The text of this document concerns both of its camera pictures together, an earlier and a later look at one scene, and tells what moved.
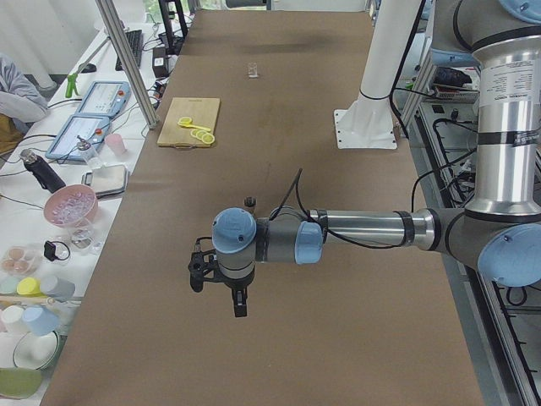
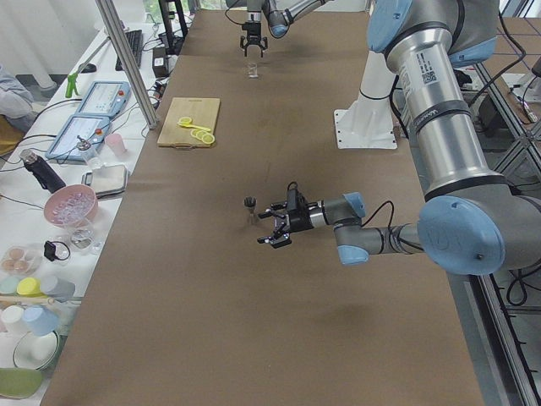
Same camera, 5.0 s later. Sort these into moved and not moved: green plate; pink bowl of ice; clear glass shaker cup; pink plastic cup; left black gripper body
Moved: left black gripper body
Not moved: pink plastic cup; pink bowl of ice; clear glass shaker cup; green plate
